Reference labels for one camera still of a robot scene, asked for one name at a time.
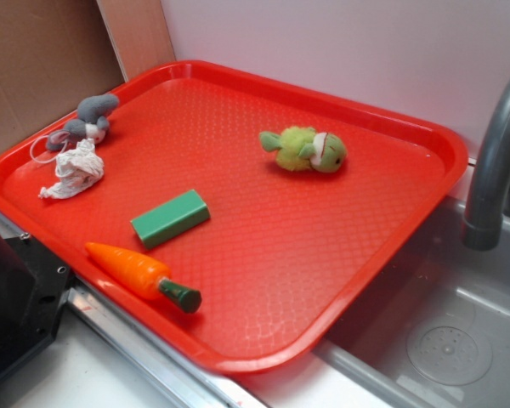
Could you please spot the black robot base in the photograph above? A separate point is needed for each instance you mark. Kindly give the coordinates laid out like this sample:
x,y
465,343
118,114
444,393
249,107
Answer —
x,y
33,290

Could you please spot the crumpled white paper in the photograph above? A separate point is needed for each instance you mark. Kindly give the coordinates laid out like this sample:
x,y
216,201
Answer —
x,y
76,170

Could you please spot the red plastic tray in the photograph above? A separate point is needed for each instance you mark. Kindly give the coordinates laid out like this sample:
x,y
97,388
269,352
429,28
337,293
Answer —
x,y
283,253

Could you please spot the green rectangular block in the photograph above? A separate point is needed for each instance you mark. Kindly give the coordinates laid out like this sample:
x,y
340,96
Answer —
x,y
170,219

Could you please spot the green plush toy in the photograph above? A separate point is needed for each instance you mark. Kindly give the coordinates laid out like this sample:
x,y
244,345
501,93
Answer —
x,y
299,149

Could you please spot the orange plastic toy carrot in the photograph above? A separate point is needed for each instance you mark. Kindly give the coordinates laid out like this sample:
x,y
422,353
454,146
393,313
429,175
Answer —
x,y
143,275

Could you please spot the grey plush mouse toy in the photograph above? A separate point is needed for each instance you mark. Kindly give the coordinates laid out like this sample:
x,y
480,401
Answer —
x,y
91,123

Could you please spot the grey plastic sink basin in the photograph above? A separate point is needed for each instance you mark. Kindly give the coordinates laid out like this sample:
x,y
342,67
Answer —
x,y
433,328

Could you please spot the grey sink faucet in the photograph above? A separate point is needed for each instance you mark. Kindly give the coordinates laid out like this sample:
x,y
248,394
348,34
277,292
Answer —
x,y
488,200

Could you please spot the brown cardboard panel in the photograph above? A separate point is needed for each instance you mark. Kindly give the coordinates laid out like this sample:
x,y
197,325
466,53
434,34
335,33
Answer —
x,y
54,53

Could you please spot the silver metal rail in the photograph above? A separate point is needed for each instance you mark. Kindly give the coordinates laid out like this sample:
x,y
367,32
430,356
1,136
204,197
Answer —
x,y
102,358

